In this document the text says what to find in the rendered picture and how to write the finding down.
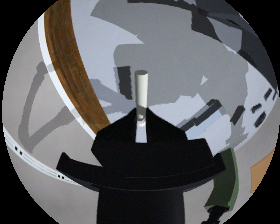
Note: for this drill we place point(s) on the white cylinder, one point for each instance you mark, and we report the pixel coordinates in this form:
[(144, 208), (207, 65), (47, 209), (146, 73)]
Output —
[(141, 82)]

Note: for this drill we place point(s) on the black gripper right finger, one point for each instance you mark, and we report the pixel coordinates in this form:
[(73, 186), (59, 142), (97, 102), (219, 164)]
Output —
[(159, 130)]

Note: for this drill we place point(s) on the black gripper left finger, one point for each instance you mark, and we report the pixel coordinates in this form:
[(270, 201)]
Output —
[(124, 129)]

